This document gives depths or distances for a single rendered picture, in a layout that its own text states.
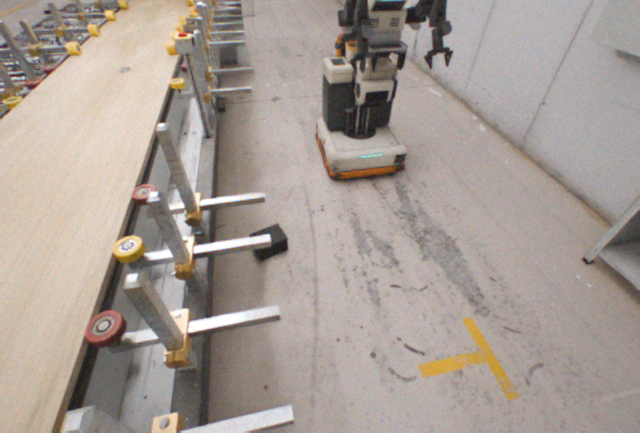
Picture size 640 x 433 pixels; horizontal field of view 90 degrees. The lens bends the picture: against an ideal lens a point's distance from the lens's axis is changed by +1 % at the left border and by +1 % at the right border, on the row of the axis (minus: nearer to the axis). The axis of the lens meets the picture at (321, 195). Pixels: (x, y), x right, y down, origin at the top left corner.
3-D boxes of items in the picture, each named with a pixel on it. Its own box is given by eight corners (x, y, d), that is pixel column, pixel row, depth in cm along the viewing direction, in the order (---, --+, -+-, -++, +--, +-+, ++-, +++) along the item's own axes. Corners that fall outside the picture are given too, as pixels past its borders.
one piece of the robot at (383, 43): (356, 67, 210) (359, 31, 195) (395, 64, 214) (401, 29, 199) (363, 76, 198) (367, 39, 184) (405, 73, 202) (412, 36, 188)
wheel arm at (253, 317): (279, 311, 92) (278, 303, 90) (281, 322, 90) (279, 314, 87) (117, 342, 85) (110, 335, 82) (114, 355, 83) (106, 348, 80)
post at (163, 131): (205, 229, 128) (168, 121, 96) (205, 236, 125) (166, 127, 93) (196, 230, 127) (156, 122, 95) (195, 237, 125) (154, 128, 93)
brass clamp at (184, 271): (199, 245, 108) (195, 235, 105) (196, 279, 98) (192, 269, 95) (180, 248, 107) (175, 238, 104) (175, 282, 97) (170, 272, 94)
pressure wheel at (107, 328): (107, 367, 79) (84, 348, 72) (103, 340, 84) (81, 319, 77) (141, 349, 83) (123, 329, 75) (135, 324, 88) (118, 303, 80)
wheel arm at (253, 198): (265, 198, 129) (264, 190, 126) (266, 204, 127) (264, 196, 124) (150, 214, 122) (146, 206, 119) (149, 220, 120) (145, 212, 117)
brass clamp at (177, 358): (195, 316, 91) (190, 307, 88) (191, 365, 81) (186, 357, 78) (172, 321, 90) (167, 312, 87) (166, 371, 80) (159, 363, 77)
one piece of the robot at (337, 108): (320, 129, 289) (321, 28, 234) (378, 124, 298) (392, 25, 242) (328, 150, 265) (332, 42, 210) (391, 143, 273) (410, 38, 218)
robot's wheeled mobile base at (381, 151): (314, 138, 303) (314, 114, 287) (378, 132, 313) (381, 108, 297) (330, 183, 254) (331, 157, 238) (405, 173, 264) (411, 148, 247)
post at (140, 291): (201, 364, 95) (143, 269, 63) (200, 376, 93) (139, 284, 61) (189, 366, 95) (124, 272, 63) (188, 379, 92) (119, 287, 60)
